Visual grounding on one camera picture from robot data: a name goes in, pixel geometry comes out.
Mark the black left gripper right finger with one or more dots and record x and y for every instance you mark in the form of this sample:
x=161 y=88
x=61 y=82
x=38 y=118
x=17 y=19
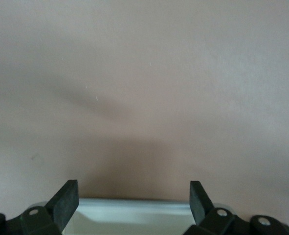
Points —
x=200 y=205

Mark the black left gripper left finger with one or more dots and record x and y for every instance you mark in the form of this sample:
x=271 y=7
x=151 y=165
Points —
x=61 y=203

